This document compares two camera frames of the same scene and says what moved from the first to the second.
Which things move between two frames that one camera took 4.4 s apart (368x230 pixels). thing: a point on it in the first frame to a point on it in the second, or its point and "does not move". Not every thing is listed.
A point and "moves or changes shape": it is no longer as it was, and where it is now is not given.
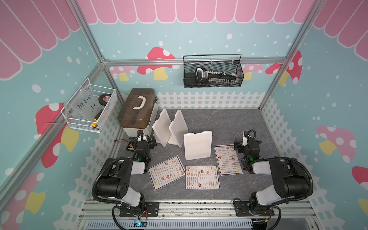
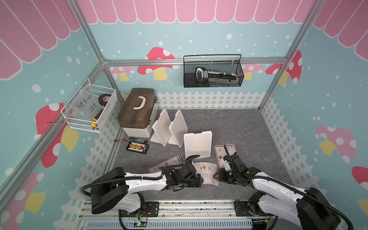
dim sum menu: [227, 159] does not move
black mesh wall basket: [210, 74] does not move
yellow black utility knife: [97, 117] does not move
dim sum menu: [201, 177] moves or changes shape
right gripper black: [240, 148] to [221, 176]
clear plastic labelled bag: [84, 104] does not move
